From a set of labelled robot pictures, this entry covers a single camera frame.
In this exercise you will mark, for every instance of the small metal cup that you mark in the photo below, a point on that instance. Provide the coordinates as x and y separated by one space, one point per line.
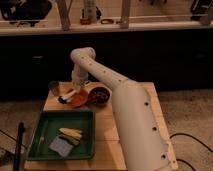
54 88

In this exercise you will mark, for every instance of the green vegetable piece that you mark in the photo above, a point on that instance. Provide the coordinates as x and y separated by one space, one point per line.
69 139

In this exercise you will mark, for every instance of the red bowl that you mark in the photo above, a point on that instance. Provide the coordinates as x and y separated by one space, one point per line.
77 99

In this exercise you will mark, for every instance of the green plastic tray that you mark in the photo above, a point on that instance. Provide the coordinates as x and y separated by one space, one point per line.
47 128

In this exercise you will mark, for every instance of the black bag on shelf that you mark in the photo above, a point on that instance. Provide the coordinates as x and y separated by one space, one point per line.
25 12

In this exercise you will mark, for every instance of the black pole stand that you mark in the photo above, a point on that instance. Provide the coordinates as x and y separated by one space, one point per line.
17 156

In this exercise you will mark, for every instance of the blue sponge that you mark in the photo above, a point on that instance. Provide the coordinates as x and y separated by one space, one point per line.
62 147

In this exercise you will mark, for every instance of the yellow corn cob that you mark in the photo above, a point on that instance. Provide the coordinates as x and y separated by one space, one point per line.
71 133

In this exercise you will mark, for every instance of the white handled dish brush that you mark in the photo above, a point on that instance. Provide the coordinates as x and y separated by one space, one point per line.
63 99

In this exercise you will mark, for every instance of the red ring object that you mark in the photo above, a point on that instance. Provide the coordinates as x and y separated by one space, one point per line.
107 21

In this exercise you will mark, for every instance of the dark bowl with beans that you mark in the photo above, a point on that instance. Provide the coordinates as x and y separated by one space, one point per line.
98 96

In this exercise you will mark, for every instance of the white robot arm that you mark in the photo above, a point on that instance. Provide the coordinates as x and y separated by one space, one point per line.
143 147

